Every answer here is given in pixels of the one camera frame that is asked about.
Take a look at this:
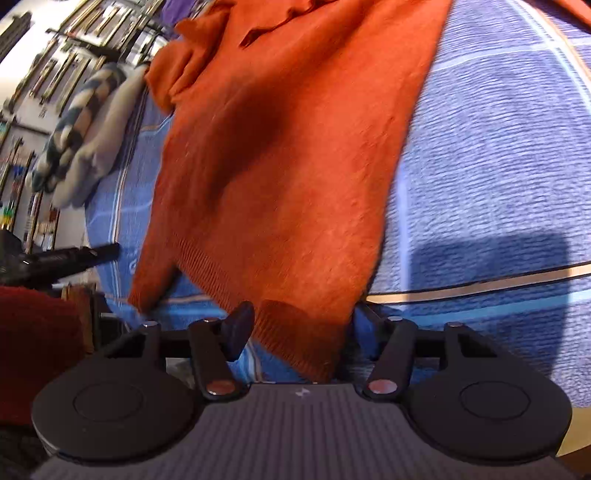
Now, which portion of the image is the wall display rack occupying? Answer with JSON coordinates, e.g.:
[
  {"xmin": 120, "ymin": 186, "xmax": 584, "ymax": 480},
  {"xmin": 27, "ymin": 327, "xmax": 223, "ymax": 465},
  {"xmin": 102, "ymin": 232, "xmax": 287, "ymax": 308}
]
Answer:
[{"xmin": 1, "ymin": 1, "xmax": 166, "ymax": 245}]

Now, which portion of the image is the orange knit sweater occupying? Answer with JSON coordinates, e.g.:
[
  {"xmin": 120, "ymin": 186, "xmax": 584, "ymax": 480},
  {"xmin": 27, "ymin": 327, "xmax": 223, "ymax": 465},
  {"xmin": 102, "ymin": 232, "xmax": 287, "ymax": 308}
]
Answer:
[{"xmin": 127, "ymin": 0, "xmax": 591, "ymax": 384}]

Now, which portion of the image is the folded grey checked blanket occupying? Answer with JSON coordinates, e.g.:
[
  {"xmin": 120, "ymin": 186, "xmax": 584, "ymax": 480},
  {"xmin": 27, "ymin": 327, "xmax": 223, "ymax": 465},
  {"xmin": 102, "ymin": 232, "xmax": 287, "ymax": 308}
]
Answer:
[{"xmin": 26, "ymin": 63, "xmax": 149, "ymax": 209}]

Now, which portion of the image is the purple folded garment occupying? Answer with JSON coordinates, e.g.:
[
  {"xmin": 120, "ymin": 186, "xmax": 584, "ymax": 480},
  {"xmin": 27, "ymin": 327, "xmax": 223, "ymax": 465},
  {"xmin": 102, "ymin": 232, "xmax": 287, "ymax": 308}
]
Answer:
[{"xmin": 160, "ymin": 0, "xmax": 209, "ymax": 27}]

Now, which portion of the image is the blue checked bed sheet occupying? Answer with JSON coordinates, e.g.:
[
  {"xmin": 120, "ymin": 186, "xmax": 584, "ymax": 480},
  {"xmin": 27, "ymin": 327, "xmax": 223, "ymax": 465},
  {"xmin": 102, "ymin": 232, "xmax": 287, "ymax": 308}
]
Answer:
[{"xmin": 85, "ymin": 1, "xmax": 590, "ymax": 407}]

